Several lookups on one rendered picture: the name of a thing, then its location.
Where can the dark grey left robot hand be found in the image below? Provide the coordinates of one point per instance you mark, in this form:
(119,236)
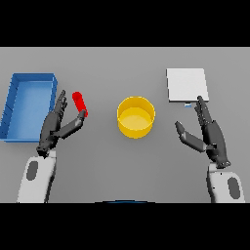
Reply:
(51,127)

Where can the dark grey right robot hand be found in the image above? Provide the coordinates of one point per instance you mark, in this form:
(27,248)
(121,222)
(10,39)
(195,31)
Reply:
(214,135)

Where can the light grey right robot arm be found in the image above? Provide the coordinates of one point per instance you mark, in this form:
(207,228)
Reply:
(225,184)

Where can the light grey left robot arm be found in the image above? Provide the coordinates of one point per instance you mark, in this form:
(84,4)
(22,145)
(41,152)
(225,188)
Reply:
(35,179)

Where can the red beaker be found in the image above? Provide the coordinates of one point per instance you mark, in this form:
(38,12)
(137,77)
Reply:
(79,102)

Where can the pale square measuring scale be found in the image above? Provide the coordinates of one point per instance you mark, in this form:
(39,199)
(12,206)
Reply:
(187,85)

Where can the yellow bowl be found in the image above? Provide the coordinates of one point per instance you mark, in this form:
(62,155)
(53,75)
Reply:
(136,117)

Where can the blue plastic tray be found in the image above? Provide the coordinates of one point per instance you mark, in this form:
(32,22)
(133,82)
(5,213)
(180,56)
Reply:
(30,106)

